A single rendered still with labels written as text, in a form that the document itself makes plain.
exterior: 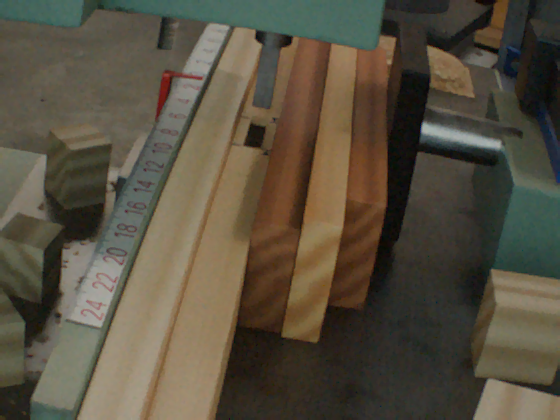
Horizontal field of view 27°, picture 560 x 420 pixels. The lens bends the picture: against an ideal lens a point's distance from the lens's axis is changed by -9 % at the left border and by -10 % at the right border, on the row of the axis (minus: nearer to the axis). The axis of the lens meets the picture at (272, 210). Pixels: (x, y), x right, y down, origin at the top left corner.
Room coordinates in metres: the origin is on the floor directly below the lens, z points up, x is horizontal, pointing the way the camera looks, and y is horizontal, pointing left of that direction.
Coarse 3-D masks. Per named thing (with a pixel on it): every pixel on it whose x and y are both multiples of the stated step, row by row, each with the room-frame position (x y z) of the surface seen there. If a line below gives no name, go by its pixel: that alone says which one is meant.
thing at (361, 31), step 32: (128, 0) 0.54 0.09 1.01; (160, 0) 0.54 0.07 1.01; (192, 0) 0.54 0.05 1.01; (224, 0) 0.54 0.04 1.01; (256, 0) 0.54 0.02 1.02; (288, 0) 0.54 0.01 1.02; (320, 0) 0.54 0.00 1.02; (352, 0) 0.54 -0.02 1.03; (384, 0) 0.54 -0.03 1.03; (256, 32) 0.57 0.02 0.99; (288, 32) 0.54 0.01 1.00; (320, 32) 0.54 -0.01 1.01; (352, 32) 0.54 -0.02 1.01
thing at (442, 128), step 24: (408, 24) 0.62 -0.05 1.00; (408, 48) 0.57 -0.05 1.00; (408, 72) 0.54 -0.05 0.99; (408, 96) 0.54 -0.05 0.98; (408, 120) 0.54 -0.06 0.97; (432, 120) 0.57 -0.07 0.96; (456, 120) 0.58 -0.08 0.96; (480, 120) 0.58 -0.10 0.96; (408, 144) 0.54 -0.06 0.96; (432, 144) 0.57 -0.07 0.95; (456, 144) 0.57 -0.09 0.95; (480, 144) 0.57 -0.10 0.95; (408, 168) 0.54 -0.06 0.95; (408, 192) 0.54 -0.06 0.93; (384, 216) 0.54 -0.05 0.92
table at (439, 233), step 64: (448, 192) 0.62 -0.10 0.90; (384, 256) 0.53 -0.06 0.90; (448, 256) 0.54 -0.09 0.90; (384, 320) 0.47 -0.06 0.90; (448, 320) 0.48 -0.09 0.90; (256, 384) 0.40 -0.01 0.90; (320, 384) 0.41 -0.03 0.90; (384, 384) 0.42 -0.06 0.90; (448, 384) 0.42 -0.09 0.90; (512, 384) 0.43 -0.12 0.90
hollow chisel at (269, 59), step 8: (264, 48) 0.57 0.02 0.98; (272, 48) 0.57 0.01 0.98; (280, 48) 0.57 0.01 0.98; (264, 56) 0.57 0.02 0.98; (272, 56) 0.57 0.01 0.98; (264, 64) 0.57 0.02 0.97; (272, 64) 0.57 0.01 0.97; (264, 72) 0.57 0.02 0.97; (272, 72) 0.57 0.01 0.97; (256, 80) 0.57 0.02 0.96; (264, 80) 0.57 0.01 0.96; (272, 80) 0.57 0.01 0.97; (256, 88) 0.57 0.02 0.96; (264, 88) 0.57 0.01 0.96; (272, 88) 0.57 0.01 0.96; (256, 96) 0.57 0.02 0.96; (264, 96) 0.57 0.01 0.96; (272, 96) 0.57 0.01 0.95; (256, 104) 0.57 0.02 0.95; (264, 104) 0.57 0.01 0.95
